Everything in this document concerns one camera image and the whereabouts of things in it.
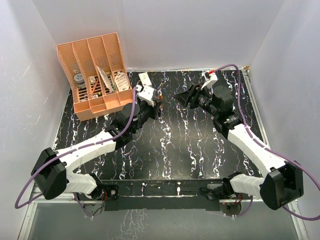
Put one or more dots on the small white eraser box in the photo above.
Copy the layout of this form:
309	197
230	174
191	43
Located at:
92	79

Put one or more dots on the orange plastic file organizer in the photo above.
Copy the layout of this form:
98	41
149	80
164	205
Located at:
84	56

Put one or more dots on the grey round tin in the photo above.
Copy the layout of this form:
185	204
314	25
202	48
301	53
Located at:
79	80

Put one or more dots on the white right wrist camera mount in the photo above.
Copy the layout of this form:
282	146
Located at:
210	78

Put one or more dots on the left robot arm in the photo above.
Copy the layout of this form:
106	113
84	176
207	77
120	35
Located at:
54	170

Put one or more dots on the white paper card in organizer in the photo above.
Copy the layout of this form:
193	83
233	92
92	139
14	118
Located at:
105	79

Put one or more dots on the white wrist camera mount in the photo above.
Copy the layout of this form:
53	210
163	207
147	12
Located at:
210	78
146	93

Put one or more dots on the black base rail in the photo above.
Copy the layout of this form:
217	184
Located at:
187	194

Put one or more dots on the small white cardboard box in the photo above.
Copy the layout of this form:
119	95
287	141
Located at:
145	80

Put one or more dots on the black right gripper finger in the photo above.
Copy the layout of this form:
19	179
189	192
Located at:
184	99
186	94

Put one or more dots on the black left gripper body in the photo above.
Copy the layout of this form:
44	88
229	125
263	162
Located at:
147	111

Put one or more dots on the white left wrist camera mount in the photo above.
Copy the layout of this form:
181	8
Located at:
146	93

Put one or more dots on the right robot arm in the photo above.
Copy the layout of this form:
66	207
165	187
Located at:
280	183

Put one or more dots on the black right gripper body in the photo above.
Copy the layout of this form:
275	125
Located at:
201	99

